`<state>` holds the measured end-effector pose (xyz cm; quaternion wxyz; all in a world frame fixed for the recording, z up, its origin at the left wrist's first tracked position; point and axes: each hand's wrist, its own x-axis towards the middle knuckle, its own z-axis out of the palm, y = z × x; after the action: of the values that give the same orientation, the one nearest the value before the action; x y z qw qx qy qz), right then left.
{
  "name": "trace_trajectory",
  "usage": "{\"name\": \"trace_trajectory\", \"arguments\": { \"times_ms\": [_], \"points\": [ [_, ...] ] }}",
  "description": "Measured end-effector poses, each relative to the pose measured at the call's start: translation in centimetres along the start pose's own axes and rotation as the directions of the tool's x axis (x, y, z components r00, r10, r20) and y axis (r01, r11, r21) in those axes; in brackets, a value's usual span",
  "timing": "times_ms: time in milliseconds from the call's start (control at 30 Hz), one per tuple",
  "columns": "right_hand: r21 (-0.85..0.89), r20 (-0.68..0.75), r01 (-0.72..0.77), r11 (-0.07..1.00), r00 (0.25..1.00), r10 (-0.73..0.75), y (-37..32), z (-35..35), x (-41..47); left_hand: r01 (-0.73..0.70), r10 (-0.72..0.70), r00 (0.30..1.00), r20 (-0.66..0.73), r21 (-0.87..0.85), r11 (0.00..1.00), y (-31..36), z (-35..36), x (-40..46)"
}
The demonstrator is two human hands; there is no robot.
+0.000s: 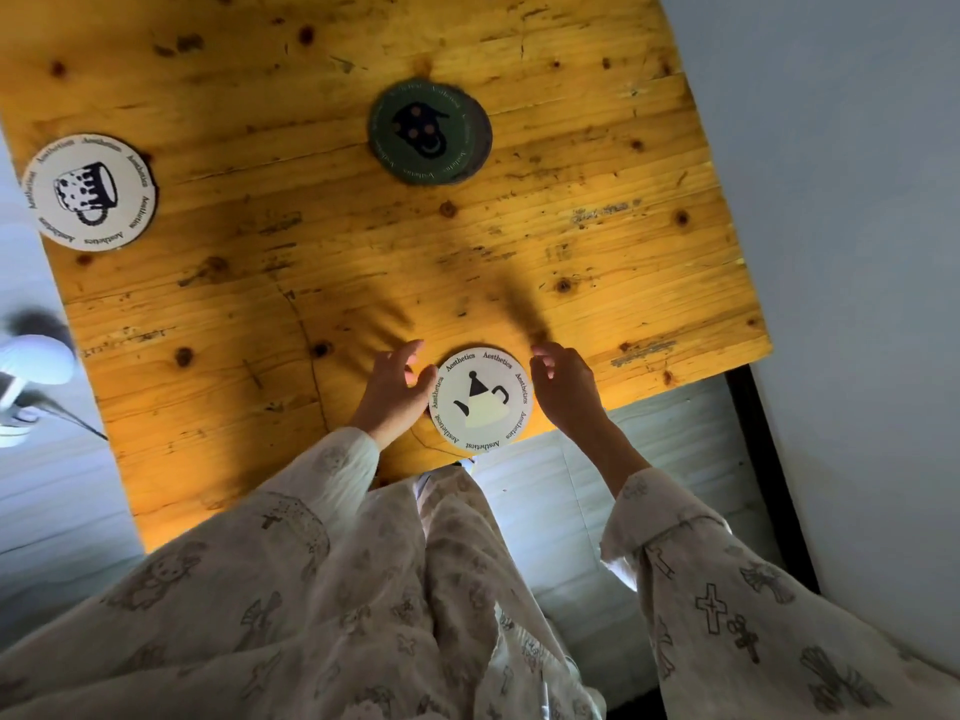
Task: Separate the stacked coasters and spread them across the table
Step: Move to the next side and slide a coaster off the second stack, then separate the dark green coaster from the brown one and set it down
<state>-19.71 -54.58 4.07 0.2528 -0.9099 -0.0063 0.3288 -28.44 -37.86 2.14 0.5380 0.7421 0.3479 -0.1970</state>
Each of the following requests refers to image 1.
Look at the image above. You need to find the person's left hand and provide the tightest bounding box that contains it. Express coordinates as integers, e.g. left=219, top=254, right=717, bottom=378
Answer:
left=348, top=339, right=440, bottom=451

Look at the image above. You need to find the person's right hand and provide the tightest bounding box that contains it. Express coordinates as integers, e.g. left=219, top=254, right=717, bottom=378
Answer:
left=528, top=340, right=621, bottom=445

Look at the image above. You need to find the white coaster with teapot print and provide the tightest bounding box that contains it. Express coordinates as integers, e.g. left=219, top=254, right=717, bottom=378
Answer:
left=427, top=346, right=534, bottom=453

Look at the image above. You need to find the person's right forearm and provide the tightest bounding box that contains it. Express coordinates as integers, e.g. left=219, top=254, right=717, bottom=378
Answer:
left=586, top=421, right=826, bottom=691

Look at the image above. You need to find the person's left forearm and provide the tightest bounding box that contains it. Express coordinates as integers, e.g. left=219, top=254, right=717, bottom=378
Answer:
left=112, top=423, right=393, bottom=631

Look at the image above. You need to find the cream patterned pajama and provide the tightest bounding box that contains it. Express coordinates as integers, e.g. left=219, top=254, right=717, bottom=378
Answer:
left=0, top=427, right=960, bottom=720

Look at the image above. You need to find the dark green coaster with face print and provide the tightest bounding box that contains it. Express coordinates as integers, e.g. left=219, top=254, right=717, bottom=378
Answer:
left=367, top=79, right=475, bottom=187

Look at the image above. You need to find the white coaster with mug print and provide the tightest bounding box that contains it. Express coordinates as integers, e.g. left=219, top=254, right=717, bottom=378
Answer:
left=21, top=133, right=158, bottom=253

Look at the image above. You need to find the white lamp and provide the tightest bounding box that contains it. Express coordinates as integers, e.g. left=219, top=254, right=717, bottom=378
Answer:
left=0, top=310, right=111, bottom=451

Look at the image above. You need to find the black bed frame rail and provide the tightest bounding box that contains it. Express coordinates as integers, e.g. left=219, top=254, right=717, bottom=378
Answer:
left=724, top=364, right=823, bottom=595

